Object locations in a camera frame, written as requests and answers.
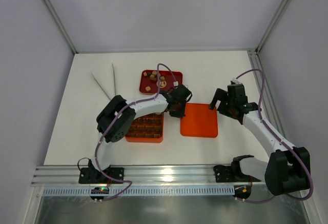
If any right aluminium frame post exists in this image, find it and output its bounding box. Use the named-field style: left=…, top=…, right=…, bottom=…
left=256, top=0, right=292, bottom=54

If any left aluminium frame post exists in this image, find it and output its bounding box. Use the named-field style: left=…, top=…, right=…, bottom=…
left=42, top=0, right=78, bottom=55

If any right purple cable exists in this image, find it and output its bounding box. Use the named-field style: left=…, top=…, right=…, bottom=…
left=232, top=69, right=315, bottom=203

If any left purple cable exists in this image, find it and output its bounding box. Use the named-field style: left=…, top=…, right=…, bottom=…
left=94, top=63, right=133, bottom=201

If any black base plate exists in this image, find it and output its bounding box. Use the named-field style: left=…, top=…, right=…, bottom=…
left=78, top=167, right=124, bottom=184
left=213, top=165, right=234, bottom=183

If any slotted cable duct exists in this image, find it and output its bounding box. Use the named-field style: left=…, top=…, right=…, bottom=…
left=42, top=185, right=235, bottom=197

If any orange compartment box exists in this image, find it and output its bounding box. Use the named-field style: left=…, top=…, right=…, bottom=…
left=125, top=113, right=164, bottom=144

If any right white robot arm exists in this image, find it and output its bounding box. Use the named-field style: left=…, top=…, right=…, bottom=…
left=209, top=83, right=313, bottom=196

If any purple cable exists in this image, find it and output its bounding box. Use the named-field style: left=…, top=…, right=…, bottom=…
left=94, top=63, right=133, bottom=201
left=232, top=69, right=315, bottom=203

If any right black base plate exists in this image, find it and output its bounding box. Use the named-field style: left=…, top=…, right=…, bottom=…
left=213, top=165, right=234, bottom=183

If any aluminium frame post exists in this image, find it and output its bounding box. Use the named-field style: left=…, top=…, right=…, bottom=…
left=256, top=0, right=292, bottom=54
left=42, top=0, right=78, bottom=55

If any dark red metal tray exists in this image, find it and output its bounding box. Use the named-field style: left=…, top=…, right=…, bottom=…
left=139, top=70, right=174, bottom=94

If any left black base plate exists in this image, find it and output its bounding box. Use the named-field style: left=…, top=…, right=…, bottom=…
left=78, top=167, right=124, bottom=184

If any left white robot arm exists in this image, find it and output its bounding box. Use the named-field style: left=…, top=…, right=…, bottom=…
left=80, top=84, right=192, bottom=183

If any aluminium mounting rail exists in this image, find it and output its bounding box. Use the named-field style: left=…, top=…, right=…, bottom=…
left=31, top=165, right=265, bottom=186

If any orange box lid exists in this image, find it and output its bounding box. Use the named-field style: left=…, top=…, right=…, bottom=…
left=180, top=103, right=218, bottom=138

